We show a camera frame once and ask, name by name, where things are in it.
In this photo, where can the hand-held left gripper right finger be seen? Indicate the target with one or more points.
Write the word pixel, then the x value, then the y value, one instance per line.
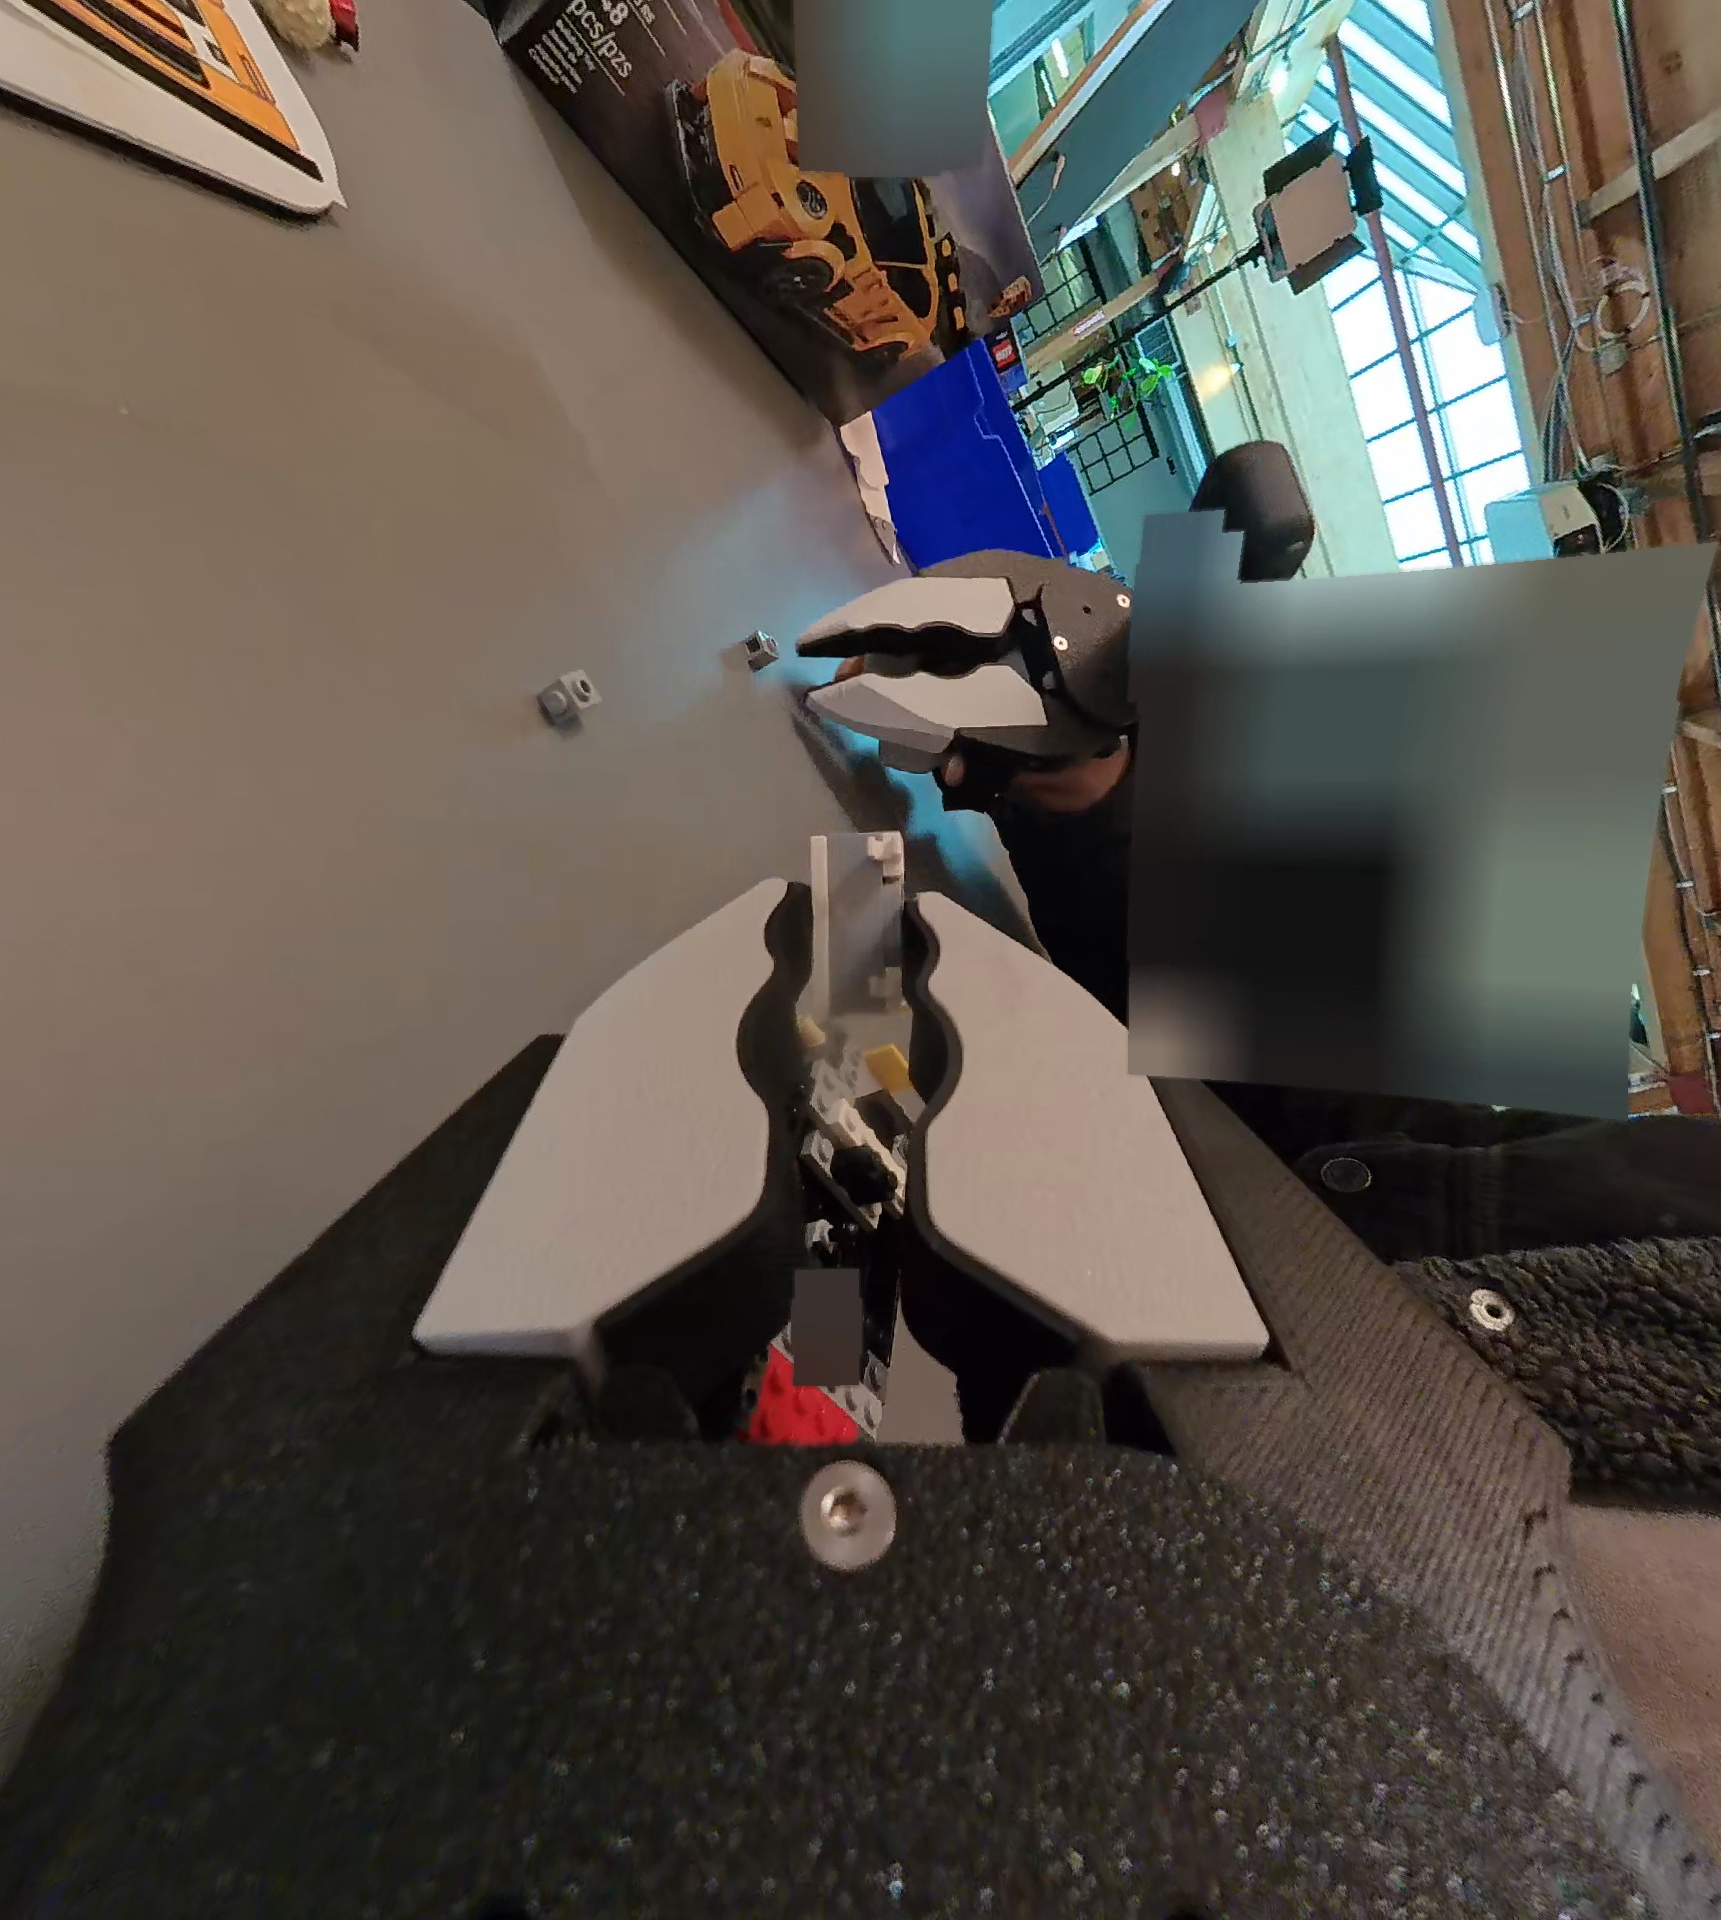
pixel 1072 1169

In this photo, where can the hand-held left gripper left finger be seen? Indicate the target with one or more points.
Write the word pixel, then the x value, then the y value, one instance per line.
pixel 623 1156

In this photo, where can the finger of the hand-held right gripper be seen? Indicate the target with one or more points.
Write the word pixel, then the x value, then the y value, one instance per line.
pixel 952 702
pixel 921 607

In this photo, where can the red black grey brick assembly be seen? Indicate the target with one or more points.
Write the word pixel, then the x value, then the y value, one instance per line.
pixel 854 931

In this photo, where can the small light grey brick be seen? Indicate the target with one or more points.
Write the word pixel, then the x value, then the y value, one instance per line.
pixel 571 698

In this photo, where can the person's right forearm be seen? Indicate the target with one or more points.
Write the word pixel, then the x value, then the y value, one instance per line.
pixel 1077 900

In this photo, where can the grey desk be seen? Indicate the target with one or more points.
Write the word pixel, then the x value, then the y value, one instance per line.
pixel 275 599

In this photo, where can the person's right hand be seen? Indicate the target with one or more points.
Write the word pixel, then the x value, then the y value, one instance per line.
pixel 1054 780

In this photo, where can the blue plastic bin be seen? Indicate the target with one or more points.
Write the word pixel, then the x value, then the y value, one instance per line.
pixel 952 450
pixel 1072 509

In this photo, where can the white paper bag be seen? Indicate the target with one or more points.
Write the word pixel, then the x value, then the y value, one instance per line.
pixel 866 464

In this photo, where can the yellow car toy box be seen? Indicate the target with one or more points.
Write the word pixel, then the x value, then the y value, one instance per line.
pixel 800 241

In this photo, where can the large window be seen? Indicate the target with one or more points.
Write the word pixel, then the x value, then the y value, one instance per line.
pixel 1433 375

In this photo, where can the studio light panel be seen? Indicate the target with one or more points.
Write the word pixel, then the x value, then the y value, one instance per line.
pixel 1313 211

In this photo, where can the black fleece jacket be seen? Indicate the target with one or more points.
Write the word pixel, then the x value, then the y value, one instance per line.
pixel 1626 1350

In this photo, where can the cream bumpy object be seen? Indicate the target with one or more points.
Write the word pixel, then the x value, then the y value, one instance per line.
pixel 297 17

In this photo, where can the yellow black sticker sheet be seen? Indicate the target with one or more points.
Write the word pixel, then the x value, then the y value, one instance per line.
pixel 201 76

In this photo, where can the white wall camera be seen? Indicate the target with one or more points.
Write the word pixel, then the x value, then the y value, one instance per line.
pixel 1553 519

